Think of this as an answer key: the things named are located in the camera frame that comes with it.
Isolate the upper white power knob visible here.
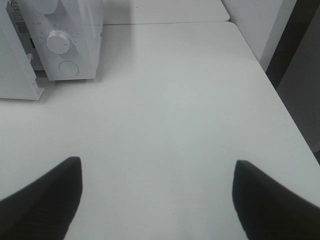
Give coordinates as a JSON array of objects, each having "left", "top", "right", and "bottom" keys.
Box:
[{"left": 32, "top": 0, "right": 60, "bottom": 15}]

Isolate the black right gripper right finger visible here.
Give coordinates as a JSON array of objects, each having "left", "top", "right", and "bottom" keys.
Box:
[{"left": 232, "top": 160, "right": 320, "bottom": 240}]

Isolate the white microwave door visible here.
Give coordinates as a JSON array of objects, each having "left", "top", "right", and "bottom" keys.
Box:
[{"left": 0, "top": 6, "right": 44, "bottom": 101}]

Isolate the white warning label sticker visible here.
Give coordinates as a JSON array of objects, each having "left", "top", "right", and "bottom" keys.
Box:
[{"left": 6, "top": 0, "right": 30, "bottom": 36}]

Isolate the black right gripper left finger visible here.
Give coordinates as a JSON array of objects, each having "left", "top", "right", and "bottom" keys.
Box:
[{"left": 0, "top": 156, "right": 82, "bottom": 240}]

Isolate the round white door button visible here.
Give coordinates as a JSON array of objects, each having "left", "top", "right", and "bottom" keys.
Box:
[{"left": 59, "top": 61, "right": 79, "bottom": 76}]

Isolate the white microwave oven body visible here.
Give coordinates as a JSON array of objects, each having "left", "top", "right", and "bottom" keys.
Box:
[{"left": 16, "top": 0, "right": 104, "bottom": 81}]

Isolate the lower white timer knob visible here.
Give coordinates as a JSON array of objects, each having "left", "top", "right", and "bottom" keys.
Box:
[{"left": 46, "top": 30, "right": 72, "bottom": 55}]

